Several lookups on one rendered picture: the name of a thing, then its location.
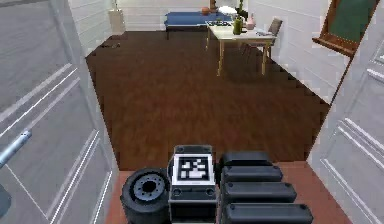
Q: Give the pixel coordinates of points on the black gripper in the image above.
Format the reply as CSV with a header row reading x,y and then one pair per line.
x,y
146,196

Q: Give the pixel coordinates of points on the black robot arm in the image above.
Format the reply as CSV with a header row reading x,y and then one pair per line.
x,y
233,193

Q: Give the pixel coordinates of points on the white panelled room door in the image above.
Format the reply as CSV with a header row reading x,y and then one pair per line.
x,y
43,116
356,140

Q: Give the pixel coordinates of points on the pale wooden table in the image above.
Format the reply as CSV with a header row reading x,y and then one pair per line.
x,y
233,35

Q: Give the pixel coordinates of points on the green bottle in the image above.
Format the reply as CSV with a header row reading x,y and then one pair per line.
x,y
237,26

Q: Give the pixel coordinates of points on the orange ball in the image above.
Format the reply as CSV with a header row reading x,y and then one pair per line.
x,y
205,10

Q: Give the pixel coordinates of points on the pink vase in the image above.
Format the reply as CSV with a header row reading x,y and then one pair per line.
x,y
250,22

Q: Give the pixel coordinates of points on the white pillow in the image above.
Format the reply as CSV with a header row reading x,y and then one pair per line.
x,y
227,10

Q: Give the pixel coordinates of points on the green house plant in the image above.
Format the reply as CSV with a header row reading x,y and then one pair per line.
x,y
241,10

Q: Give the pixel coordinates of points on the wooden framed green picture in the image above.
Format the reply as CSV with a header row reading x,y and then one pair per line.
x,y
348,23

